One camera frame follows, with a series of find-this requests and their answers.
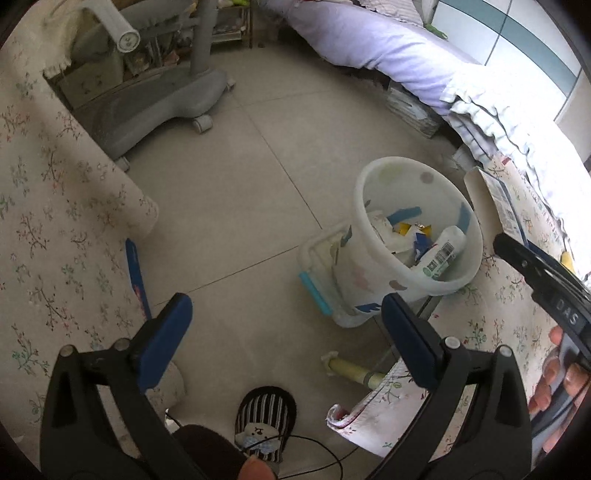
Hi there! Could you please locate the floral cloth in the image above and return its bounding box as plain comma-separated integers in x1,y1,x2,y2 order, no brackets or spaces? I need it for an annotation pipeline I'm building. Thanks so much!
0,28,188,462

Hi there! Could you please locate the cream bed leg tube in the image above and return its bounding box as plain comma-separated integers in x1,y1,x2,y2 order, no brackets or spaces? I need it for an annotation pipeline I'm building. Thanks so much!
320,352,387,389

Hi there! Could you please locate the white cardboard box blue print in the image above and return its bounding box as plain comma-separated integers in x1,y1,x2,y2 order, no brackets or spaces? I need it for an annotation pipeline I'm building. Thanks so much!
463,166,531,247

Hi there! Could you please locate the striped pillow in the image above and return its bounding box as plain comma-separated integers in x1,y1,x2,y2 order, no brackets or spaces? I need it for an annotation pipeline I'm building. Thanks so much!
360,0,428,24

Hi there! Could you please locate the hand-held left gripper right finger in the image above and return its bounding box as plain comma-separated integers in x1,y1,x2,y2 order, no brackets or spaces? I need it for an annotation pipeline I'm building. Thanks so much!
369,293,534,480

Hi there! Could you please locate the purple bedding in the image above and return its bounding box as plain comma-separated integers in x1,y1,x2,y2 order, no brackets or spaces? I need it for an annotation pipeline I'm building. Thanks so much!
263,0,483,116

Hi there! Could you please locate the blue pen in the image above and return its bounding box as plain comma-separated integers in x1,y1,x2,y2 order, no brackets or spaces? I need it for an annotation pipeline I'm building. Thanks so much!
124,237,153,320

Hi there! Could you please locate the teal and white wardrobe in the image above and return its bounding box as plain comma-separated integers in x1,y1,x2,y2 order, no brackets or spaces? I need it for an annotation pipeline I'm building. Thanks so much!
429,0,583,121

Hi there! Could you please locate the clear storage box blue latch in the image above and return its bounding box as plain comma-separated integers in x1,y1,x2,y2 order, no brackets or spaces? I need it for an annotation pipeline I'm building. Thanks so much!
298,224,444,329

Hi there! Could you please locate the person's leg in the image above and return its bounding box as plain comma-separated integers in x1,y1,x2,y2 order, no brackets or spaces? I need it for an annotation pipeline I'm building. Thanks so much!
172,424,280,480

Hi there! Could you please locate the toy shelf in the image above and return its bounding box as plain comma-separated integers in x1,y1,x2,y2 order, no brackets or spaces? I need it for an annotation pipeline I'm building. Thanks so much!
121,0,254,77

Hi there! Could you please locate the striped slipper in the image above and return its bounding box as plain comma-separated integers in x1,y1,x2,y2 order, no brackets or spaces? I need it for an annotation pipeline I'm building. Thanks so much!
233,386,298,463

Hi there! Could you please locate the person's right hand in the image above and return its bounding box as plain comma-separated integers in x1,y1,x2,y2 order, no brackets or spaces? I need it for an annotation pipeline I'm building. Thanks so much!
527,325,591,453

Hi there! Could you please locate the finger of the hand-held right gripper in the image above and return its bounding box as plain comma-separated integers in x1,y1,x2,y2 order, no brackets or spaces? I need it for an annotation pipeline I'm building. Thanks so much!
493,233,591,301

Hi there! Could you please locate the plaid blanket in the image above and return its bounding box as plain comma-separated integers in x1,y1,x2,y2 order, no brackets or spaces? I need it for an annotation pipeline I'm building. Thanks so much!
441,69,591,222

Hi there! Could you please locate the grey rolling chair base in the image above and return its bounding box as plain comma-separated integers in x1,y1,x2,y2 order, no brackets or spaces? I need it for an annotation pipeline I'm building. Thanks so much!
42,0,237,172

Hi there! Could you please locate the wooden crate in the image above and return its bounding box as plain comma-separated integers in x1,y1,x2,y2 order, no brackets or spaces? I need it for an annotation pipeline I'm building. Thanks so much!
385,79,445,140

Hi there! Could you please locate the white dotted plastic bin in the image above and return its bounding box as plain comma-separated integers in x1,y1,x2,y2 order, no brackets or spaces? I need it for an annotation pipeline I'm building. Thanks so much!
332,157,484,315

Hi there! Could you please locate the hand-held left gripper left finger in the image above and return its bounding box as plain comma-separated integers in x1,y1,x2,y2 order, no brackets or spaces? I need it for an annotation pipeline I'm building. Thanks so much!
41,293,194,480

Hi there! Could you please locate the white bottle with green label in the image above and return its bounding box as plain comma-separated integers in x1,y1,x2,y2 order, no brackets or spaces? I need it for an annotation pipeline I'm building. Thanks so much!
412,225,467,280

